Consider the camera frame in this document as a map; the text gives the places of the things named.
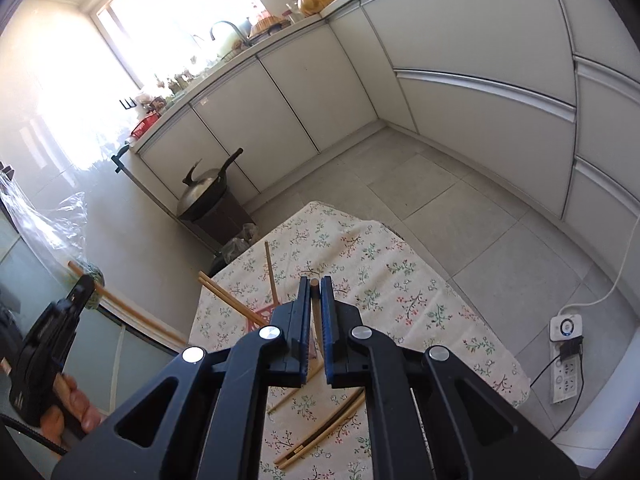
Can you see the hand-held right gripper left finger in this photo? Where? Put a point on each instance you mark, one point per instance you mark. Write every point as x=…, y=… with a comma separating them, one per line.
x=305, y=310

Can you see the black wok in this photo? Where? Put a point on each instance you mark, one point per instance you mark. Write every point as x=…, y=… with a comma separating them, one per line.
x=234, y=159

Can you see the red plastic basket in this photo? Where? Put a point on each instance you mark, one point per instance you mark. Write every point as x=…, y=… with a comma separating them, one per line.
x=146, y=125

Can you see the white kitchen base cabinets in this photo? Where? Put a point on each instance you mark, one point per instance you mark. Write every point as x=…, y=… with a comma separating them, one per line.
x=475, y=30

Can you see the crumpled plastic bag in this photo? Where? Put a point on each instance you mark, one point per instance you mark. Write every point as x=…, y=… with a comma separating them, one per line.
x=240, y=240

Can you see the black wall hooks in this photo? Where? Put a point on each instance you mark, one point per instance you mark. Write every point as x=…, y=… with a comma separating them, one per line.
x=128, y=102

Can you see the dark bamboo chopstick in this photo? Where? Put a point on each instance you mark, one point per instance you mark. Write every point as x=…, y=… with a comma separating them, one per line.
x=315, y=440

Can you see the dark low container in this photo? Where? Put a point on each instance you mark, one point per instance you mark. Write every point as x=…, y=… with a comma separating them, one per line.
x=219, y=265

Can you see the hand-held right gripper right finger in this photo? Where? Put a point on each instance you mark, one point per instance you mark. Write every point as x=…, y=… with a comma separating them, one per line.
x=327, y=330

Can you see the floral tablecloth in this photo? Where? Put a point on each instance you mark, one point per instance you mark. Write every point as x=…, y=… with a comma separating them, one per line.
x=400, y=285

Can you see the white power strip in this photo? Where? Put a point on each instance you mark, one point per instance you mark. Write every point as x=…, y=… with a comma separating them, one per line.
x=565, y=380

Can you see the metal wok lid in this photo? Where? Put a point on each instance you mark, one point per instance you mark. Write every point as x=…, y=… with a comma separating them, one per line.
x=200, y=192

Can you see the dark brown bin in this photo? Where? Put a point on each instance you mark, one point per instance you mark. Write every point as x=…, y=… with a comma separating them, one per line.
x=220, y=220

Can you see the woven basket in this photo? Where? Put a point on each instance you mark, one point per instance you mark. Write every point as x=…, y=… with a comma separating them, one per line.
x=270, y=24

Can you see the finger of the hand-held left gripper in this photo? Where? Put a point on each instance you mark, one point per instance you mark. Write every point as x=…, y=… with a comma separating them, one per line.
x=82, y=290

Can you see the frosted glass sliding door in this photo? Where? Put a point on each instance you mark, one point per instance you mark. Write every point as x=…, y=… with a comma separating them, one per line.
x=140, y=370

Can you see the light bamboo chopstick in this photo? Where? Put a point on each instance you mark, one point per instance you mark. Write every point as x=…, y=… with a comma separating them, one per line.
x=140, y=316
x=314, y=300
x=230, y=296
x=345, y=410
x=225, y=300
x=285, y=400
x=270, y=275

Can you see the dark pipe with bracket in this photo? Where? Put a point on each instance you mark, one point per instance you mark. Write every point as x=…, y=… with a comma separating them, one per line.
x=121, y=157

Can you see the pink plastic chopstick holder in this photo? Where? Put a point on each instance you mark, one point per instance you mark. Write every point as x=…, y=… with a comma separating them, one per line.
x=260, y=316

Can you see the row of small bottles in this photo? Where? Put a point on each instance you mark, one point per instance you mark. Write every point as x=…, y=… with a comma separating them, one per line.
x=180, y=82

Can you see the metal sink faucet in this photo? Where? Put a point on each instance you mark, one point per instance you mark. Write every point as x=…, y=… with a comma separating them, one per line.
x=230, y=22

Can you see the kitchen window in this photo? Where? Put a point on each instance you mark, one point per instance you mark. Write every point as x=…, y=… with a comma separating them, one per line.
x=165, y=20

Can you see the person's left hand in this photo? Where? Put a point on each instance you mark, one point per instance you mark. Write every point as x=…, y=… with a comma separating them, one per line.
x=75, y=405

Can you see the white smart plug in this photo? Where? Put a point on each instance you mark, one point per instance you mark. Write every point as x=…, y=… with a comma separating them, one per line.
x=562, y=327

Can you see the hanging bag of greens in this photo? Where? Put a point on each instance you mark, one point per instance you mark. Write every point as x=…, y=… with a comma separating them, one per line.
x=99, y=280

